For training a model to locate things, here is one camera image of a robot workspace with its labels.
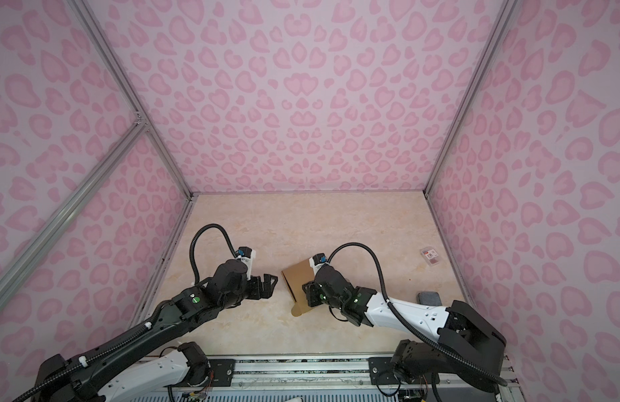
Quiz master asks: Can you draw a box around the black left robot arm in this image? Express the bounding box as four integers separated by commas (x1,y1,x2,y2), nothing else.
16,259,278,401

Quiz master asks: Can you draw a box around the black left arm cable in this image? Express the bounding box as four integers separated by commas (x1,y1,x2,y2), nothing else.
188,223,238,286

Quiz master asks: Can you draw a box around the brown cardboard box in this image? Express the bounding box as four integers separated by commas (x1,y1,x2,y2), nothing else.
282,258,315,318

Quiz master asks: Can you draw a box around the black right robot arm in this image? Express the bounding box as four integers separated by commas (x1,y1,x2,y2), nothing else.
302,264,508,394

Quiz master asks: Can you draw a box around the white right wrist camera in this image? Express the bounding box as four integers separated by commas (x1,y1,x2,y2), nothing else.
309,253,328,276

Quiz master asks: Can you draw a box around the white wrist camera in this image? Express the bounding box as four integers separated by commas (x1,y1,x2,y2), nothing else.
236,246,256,279
309,253,328,276

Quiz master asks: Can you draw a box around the grey foam pad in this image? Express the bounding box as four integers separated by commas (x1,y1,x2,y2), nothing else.
417,291,442,307

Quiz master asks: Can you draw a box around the aluminium diagonal frame strut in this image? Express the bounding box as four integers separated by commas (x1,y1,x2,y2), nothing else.
0,118,147,313

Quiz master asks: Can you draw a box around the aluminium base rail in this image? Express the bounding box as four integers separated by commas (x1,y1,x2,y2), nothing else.
83,352,524,402

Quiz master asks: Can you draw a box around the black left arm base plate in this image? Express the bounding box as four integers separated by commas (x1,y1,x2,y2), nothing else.
174,358,236,388

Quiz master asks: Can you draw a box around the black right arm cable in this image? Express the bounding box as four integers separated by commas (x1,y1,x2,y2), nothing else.
327,242,508,388

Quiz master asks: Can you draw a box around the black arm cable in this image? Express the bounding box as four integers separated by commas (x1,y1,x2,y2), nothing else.
327,242,508,388
188,223,238,286

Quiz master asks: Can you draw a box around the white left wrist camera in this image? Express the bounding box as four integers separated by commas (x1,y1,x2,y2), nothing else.
236,246,256,279

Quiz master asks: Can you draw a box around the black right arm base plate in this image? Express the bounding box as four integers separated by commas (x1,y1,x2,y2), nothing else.
367,356,402,386

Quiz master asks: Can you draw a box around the small pink card packet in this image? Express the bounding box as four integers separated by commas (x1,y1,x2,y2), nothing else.
420,247,441,266

